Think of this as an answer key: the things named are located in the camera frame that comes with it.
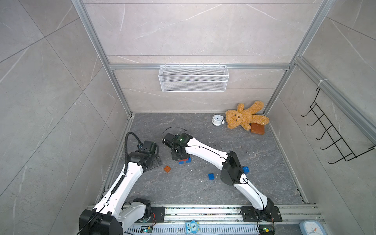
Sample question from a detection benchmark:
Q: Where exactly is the orange lego brick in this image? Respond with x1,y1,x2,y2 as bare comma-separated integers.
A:
164,165,171,173

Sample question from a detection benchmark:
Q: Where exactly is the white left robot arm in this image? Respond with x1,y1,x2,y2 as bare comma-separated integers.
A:
78,141,162,235

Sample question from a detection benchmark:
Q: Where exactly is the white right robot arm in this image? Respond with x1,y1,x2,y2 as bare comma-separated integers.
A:
163,133,274,221

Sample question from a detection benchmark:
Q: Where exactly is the white alarm clock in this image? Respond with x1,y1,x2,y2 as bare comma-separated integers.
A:
211,114,225,126

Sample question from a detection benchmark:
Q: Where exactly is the brown teddy bear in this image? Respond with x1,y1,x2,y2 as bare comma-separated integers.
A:
225,101,269,131

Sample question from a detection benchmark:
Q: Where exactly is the brown leather wallet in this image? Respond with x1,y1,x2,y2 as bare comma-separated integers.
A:
250,123,265,135

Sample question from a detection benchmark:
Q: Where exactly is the blue owl figurine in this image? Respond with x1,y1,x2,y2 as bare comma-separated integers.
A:
185,220,200,235

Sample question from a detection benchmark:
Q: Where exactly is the white blue desk clock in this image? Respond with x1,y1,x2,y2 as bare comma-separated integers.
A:
299,220,327,235

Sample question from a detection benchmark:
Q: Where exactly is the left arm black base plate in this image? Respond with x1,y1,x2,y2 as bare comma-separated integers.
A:
137,207,165,223

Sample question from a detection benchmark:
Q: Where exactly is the white wire mesh basket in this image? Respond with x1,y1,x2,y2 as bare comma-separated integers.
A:
158,65,229,93

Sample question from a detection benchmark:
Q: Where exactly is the black wire hook rack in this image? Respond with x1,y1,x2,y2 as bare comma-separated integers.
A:
301,87,376,165

